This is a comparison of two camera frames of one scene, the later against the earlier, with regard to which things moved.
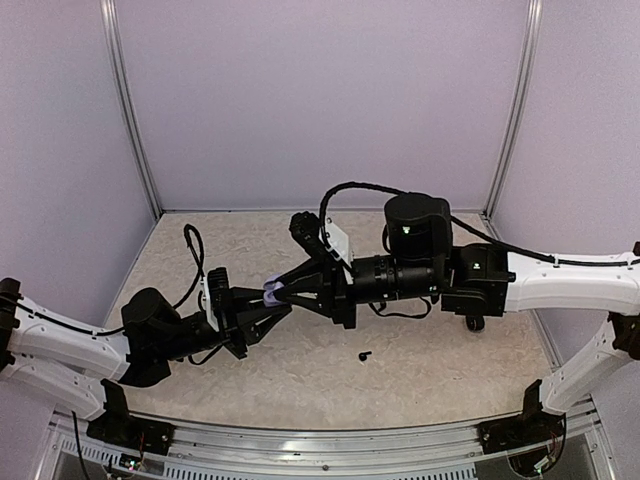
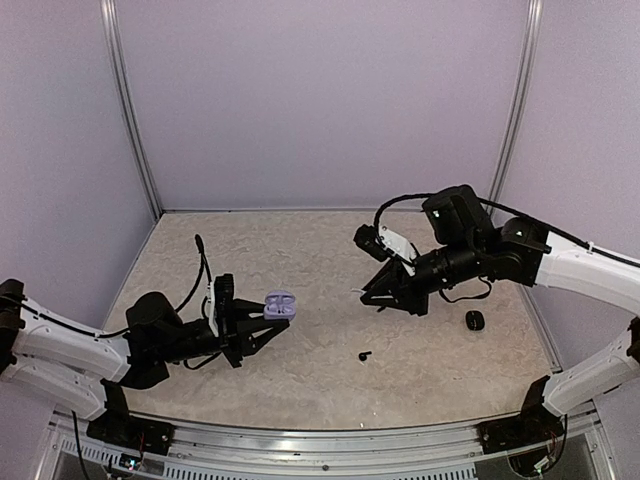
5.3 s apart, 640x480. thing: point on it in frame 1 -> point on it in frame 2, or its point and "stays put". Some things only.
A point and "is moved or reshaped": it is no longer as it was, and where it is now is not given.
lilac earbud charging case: (270, 286) is moved or reshaped
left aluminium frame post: (114, 41) stays put
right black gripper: (336, 304) -> (411, 300)
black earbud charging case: (475, 323) stays put
